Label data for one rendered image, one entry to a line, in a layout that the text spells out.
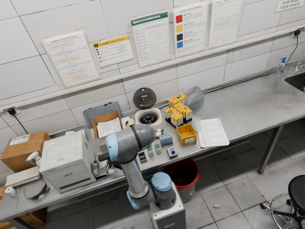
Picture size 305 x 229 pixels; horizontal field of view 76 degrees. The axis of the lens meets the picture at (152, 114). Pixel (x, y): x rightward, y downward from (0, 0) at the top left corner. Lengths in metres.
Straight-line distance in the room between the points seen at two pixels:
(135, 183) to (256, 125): 1.20
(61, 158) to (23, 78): 0.70
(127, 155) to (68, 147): 0.67
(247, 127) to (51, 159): 1.53
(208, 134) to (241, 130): 0.28
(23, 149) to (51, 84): 0.57
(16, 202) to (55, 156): 0.51
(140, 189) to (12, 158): 1.15
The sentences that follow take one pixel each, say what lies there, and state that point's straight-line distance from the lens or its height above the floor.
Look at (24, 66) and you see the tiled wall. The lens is 1.73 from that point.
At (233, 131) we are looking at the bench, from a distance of 1.78.
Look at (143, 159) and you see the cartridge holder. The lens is 1.58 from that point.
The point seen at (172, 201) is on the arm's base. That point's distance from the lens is 1.35.
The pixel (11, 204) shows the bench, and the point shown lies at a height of 0.88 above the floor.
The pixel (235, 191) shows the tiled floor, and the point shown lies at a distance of 2.47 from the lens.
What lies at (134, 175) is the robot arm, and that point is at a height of 1.31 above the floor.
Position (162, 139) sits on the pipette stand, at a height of 0.97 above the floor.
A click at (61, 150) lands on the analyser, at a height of 1.18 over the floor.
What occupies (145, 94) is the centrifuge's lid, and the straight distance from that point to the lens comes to 1.85.
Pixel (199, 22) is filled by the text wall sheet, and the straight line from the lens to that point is 1.79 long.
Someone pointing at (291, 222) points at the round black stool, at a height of 0.15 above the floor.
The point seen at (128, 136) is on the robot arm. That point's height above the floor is 1.54.
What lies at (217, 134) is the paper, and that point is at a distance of 1.71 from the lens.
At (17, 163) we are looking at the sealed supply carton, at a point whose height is 0.97.
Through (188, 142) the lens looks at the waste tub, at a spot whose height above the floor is 0.91.
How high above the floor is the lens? 2.16
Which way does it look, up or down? 41 degrees down
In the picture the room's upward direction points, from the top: 10 degrees counter-clockwise
